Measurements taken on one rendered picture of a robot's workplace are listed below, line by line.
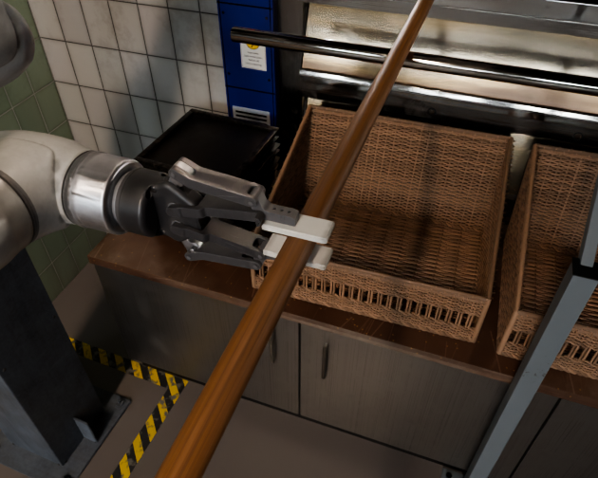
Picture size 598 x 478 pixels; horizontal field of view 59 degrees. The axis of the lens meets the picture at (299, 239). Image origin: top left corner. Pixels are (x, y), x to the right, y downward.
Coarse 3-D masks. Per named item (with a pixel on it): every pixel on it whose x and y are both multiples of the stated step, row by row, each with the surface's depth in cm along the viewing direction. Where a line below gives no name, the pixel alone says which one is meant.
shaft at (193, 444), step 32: (416, 32) 94; (384, 64) 83; (384, 96) 77; (352, 128) 69; (352, 160) 65; (320, 192) 59; (288, 256) 51; (288, 288) 49; (256, 320) 46; (224, 352) 44; (256, 352) 44; (224, 384) 41; (192, 416) 39; (224, 416) 40; (192, 448) 37
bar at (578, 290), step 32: (256, 32) 102; (416, 64) 95; (448, 64) 93; (480, 64) 92; (576, 288) 87; (544, 320) 97; (576, 320) 91; (544, 352) 99; (512, 384) 112; (512, 416) 115; (480, 448) 131
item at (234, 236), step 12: (180, 228) 58; (192, 228) 58; (204, 228) 58; (216, 228) 59; (228, 228) 59; (240, 228) 59; (204, 240) 58; (216, 240) 58; (228, 240) 58; (240, 240) 58; (252, 240) 58; (264, 240) 58; (252, 252) 57
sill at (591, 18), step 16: (400, 0) 125; (416, 0) 123; (448, 0) 121; (464, 0) 120; (480, 0) 119; (496, 0) 118; (512, 0) 117; (528, 0) 115; (544, 0) 114; (560, 0) 114; (576, 0) 114; (592, 0) 114; (544, 16) 116; (560, 16) 115; (576, 16) 114; (592, 16) 113
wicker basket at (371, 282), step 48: (336, 144) 149; (384, 144) 145; (432, 144) 141; (480, 144) 137; (288, 192) 142; (384, 192) 151; (432, 192) 147; (480, 192) 143; (336, 240) 145; (384, 240) 144; (432, 240) 145; (480, 240) 144; (336, 288) 131; (384, 288) 118; (432, 288) 113; (480, 288) 124
